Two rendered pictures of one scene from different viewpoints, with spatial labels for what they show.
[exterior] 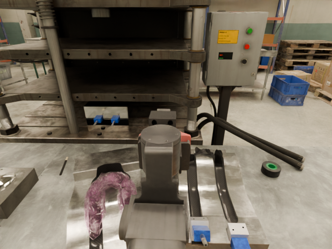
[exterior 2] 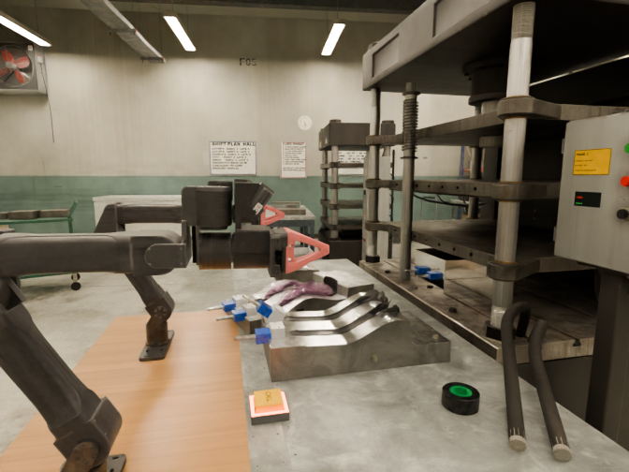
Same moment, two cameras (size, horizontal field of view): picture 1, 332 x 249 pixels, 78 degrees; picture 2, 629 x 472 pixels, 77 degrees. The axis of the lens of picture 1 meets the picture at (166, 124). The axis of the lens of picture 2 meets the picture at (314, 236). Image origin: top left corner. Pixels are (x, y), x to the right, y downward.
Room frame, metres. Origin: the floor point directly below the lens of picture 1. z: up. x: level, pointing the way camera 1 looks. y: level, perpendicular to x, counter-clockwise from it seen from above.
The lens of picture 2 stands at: (0.23, -1.21, 1.32)
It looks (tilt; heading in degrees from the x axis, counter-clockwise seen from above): 9 degrees down; 76
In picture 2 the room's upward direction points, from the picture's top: straight up
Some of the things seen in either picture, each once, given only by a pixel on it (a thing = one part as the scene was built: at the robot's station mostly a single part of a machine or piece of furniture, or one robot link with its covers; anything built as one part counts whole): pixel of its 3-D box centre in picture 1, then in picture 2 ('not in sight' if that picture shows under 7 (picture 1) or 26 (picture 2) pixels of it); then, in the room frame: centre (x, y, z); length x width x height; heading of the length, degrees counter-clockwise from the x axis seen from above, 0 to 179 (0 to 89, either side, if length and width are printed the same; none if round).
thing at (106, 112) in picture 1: (116, 104); (476, 270); (1.41, 0.37, 0.87); 0.50 x 0.27 x 0.17; 179
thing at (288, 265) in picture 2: not in sight; (299, 248); (0.36, -0.59, 1.20); 0.09 x 0.07 x 0.07; 177
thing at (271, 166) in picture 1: (270, 169); (460, 398); (0.75, -0.49, 0.82); 0.08 x 0.08 x 0.04
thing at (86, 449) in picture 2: not in sight; (88, 442); (0.02, -0.58, 0.90); 0.09 x 0.06 x 0.06; 88
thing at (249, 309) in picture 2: not in sight; (236, 316); (0.28, 0.07, 0.86); 0.13 x 0.05 x 0.05; 16
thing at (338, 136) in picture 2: not in sight; (355, 194); (2.26, 4.42, 1.03); 1.54 x 0.94 x 2.06; 82
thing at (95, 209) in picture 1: (111, 193); (299, 287); (0.52, 0.19, 0.90); 0.26 x 0.18 x 0.08; 16
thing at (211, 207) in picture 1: (207, 184); (350, 329); (0.60, -0.16, 0.87); 0.50 x 0.26 x 0.14; 179
